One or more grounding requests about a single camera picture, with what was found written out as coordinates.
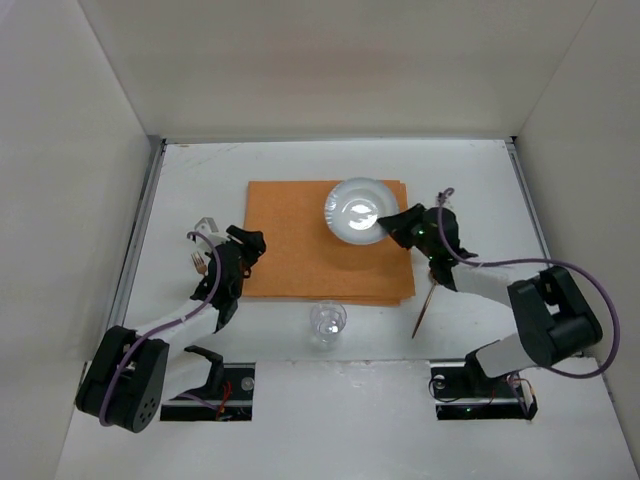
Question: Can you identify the white ceramic plate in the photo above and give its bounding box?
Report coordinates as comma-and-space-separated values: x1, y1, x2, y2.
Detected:
324, 177, 400, 246

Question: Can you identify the orange cloth placemat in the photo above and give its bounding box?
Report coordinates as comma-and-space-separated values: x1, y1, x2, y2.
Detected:
244, 180, 416, 306

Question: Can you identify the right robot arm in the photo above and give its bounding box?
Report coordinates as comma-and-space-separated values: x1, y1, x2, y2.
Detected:
377, 203, 603, 387

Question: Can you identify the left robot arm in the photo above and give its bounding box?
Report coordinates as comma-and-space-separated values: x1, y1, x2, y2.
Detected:
75, 226, 266, 433

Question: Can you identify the copper fork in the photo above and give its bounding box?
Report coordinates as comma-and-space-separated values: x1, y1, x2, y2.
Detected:
191, 252, 208, 276

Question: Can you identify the copper spoon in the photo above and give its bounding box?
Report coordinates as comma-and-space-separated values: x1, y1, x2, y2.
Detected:
411, 280, 438, 339

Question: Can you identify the clear plastic cup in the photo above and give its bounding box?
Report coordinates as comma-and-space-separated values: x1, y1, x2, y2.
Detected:
310, 300, 348, 346

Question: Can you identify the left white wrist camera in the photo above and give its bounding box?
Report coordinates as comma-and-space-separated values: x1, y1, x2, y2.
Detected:
193, 217, 225, 246

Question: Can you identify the left aluminium frame rail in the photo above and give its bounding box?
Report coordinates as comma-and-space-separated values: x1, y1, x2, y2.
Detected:
101, 135, 167, 333

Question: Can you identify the aluminium frame rail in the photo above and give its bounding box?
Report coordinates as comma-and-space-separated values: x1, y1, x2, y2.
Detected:
101, 135, 167, 333
504, 135, 584, 356

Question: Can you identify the right aluminium frame rail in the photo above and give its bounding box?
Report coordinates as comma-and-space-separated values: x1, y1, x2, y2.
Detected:
504, 135, 584, 356

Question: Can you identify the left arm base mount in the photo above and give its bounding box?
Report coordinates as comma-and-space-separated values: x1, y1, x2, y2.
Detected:
159, 346, 256, 422

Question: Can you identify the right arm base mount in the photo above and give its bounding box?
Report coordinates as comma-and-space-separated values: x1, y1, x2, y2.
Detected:
428, 362, 539, 421

